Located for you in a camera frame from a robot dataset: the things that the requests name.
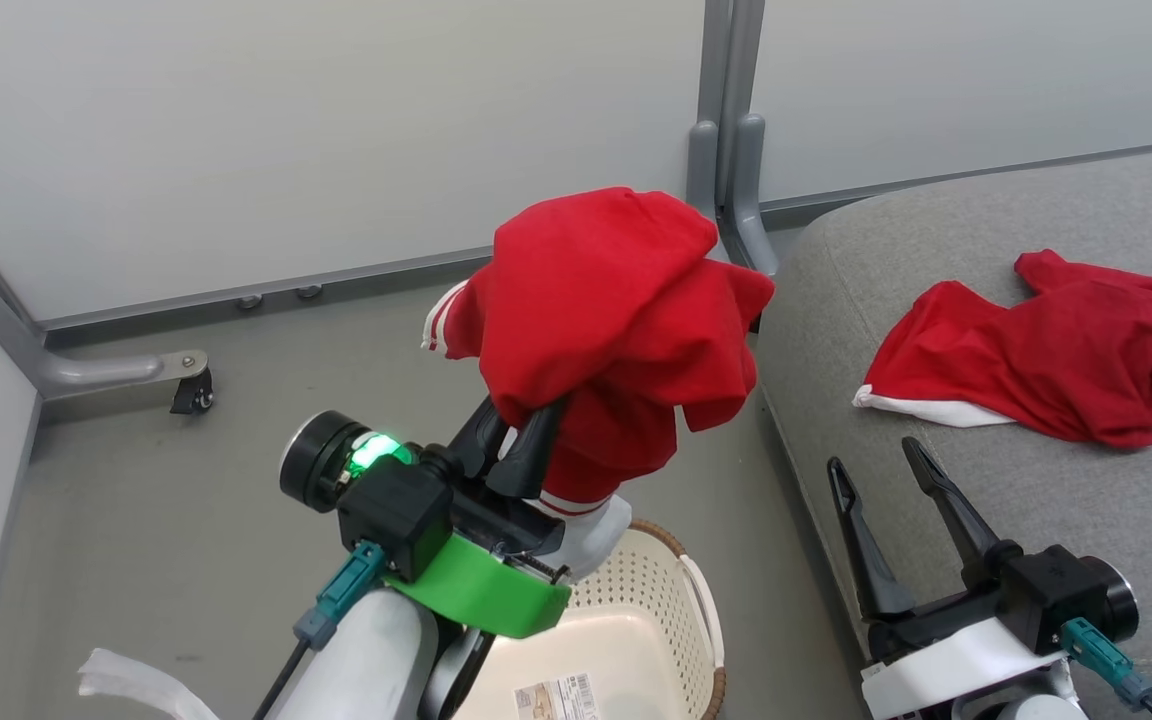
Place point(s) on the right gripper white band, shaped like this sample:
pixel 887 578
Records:
pixel 936 665

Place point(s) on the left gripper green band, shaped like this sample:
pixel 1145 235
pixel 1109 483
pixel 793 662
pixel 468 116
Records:
pixel 481 595

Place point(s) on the red garment with striped cuffs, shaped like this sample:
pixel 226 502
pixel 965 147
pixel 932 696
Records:
pixel 606 300

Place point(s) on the red garment with white hem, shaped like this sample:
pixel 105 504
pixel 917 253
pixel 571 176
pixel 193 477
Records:
pixel 1056 350

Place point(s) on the white tag on left arm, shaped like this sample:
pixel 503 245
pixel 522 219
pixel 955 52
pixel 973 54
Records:
pixel 136 685

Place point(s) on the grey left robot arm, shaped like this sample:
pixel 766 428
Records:
pixel 366 660

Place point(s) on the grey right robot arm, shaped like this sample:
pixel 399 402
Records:
pixel 1036 710

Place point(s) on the cream perforated laundry basket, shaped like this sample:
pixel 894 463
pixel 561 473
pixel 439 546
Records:
pixel 636 620

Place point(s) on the printed label inside basket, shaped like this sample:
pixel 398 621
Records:
pixel 556 697

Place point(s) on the grey fabric sofa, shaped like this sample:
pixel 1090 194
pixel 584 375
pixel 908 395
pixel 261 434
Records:
pixel 936 480

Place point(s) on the black caster wheel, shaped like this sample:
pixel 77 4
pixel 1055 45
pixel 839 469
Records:
pixel 194 395

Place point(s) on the grey metal partition foot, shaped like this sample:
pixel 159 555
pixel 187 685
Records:
pixel 704 150
pixel 748 190
pixel 66 372

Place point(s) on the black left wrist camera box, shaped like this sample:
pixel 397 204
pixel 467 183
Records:
pixel 396 515

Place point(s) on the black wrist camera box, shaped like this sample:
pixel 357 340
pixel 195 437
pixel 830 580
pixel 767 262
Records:
pixel 396 515
pixel 1051 595

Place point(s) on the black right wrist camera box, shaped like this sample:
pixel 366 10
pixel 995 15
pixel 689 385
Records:
pixel 1051 595

